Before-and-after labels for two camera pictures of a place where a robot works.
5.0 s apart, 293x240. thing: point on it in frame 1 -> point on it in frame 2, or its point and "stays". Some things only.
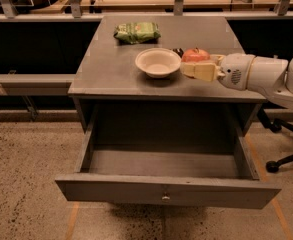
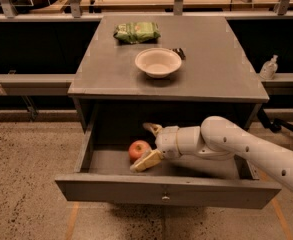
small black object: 179,51 stays
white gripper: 235,70 -> 167,142
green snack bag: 137,32 stays
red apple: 195,55 -> 137,149
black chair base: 276,125 stays
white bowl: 157,62 stays
